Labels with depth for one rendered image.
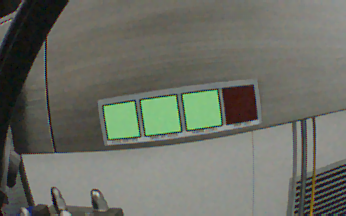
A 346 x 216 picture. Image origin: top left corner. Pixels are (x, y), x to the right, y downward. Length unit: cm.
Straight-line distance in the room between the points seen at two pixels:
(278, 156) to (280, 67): 237
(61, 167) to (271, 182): 94
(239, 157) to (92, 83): 237
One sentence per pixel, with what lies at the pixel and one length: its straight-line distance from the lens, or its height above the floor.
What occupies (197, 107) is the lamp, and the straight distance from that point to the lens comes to 154.
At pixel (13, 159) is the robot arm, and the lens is 74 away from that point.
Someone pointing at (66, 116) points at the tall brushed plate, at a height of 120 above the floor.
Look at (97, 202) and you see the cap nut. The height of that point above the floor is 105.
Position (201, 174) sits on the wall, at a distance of 392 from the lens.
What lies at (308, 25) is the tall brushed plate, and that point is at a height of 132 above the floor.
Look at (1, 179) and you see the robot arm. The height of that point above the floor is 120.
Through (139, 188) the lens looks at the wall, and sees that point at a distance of 396.
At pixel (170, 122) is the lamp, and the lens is 155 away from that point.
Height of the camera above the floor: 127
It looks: 3 degrees down
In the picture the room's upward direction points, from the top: 8 degrees counter-clockwise
